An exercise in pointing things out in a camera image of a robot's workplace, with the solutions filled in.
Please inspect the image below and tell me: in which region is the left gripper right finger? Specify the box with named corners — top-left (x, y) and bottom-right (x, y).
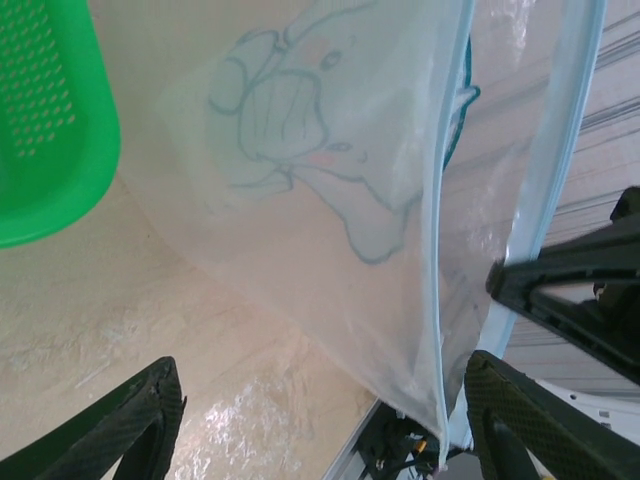
top-left (462, 349), bottom-right (640, 480)

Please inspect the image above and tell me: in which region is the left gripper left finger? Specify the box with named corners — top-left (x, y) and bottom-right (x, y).
top-left (0, 355), bottom-right (188, 480)

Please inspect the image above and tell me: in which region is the clear printed zip-top bag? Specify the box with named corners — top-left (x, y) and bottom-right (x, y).
top-left (157, 0), bottom-right (609, 469)

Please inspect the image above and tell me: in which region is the green perforated plastic basket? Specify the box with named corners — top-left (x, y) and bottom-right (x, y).
top-left (0, 0), bottom-right (123, 250)

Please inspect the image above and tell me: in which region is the small base wire bundle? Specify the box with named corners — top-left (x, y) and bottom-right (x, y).
top-left (369, 417), bottom-right (451, 480)

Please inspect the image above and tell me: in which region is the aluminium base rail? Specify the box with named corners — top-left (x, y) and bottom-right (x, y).
top-left (319, 397), bottom-right (401, 480)

